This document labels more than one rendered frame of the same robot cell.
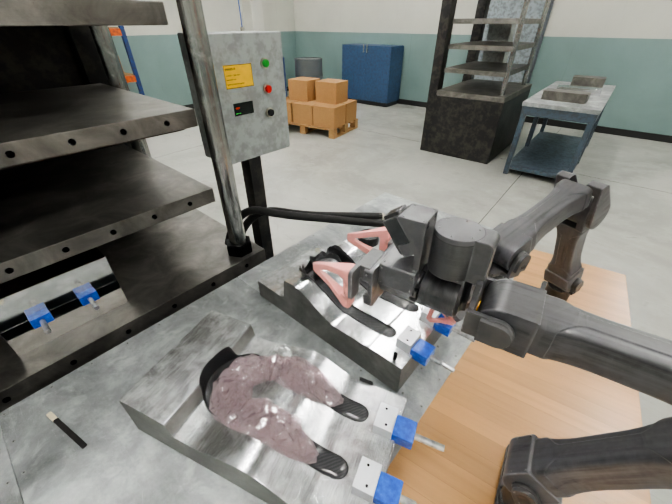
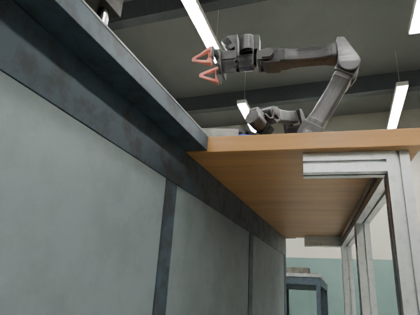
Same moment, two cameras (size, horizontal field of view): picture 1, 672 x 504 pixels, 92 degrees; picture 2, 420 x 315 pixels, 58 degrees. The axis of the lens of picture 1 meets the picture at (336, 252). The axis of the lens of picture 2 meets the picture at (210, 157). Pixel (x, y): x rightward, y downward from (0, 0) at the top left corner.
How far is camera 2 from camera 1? 128 cm
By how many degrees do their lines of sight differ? 58
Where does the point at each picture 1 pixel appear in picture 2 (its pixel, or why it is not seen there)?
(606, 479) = (327, 101)
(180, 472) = not seen: hidden behind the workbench
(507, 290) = not seen: hidden behind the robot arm
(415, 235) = (234, 39)
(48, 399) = not seen: outside the picture
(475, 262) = (255, 41)
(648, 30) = (332, 253)
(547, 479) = (312, 117)
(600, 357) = (299, 52)
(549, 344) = (284, 52)
